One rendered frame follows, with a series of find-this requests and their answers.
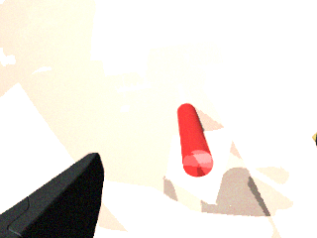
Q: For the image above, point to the red peg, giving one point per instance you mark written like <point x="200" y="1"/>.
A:
<point x="196" y="157"/>

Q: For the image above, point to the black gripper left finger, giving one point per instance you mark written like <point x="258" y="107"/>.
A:
<point x="68" y="206"/>

